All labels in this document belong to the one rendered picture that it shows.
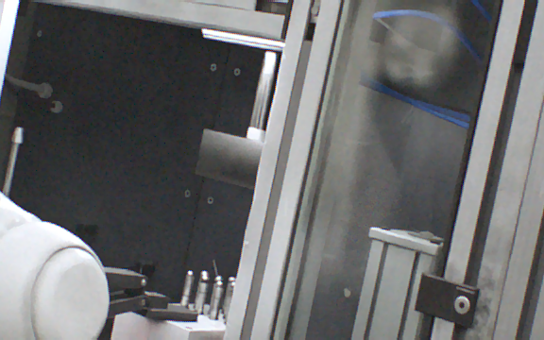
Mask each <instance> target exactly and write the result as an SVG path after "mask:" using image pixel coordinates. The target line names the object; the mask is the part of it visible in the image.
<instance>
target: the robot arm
mask: <svg viewBox="0 0 544 340"><path fill-rule="evenodd" d="M147 284H148V278H146V277H144V276H142V274H139V273H136V272H133V271H130V270H127V269H120V268H110V267H102V265H101V263H100V261H99V259H98V257H97V256H96V255H95V253H94V252H93V251H92V250H90V249H89V247H88V246H87V245H86V244H84V243H83V242H82V241H81V240H80V239H78V238H76V237H75V236H74V235H72V233H71V232H69V231H67V230H66V229H62V228H60V227H58V226H56V225H52V224H48V223H42V222H41V219H39V218H38V217H36V216H34V215H33V214H30V213H28V212H26V211H23V210H21V209H20V208H18V206H17V205H15V204H14V203H13V202H12V201H10V200H8V199H7V198H6V197H4V196H3V195H2V194H1V192H0V340H96V339H97V337H98V336H99V334H100V333H101V331H102V328H103V326H104V323H105V320H107V318H108V317H111V316H112V315H119V314H124V313H128V312H133V313H135V314H138V315H142V316H143V317H144V318H157V319H175V320H191V321H197V318H198V312H195V311H192V310H190V309H186V308H183V307H181V306H178V305H168V303H169V298H168V297H166V296H163V295H161V294H157V293H148V292H145V291H144V288H145V286H146V285H147ZM108 285H109V286H120V287H125V290H124V291H118V292H114V293H109V287H108Z"/></svg>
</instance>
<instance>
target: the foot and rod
mask: <svg viewBox="0 0 544 340"><path fill-rule="evenodd" d="M281 55H282V52H277V51H273V50H267V49H265V50H264V53H263V63H262V68H261V73H260V78H259V82H258V88H257V92H256V93H255V98H254V103H253V107H252V113H251V117H250V122H249V128H248V133H247V136H246V135H239V134H233V133H227V132H222V131H216V130H209V129H204V133H203V139H202V144H200V148H199V154H198V159H197V163H196V169H195V173H196V174H198V175H200V176H205V177H209V178H212V179H216V180H220V181H224V182H226V183H231V184H235V185H238V186H242V187H247V188H249V189H253V190H255V185H257V177H258V172H259V167H260V162H261V157H262V153H263V147H264V139H265V133H266V129H267V123H268V118H269V114H271V109H272V105H273V101H274V96H275V92H276V89H277V82H278V76H279V70H280V65H281Z"/></svg>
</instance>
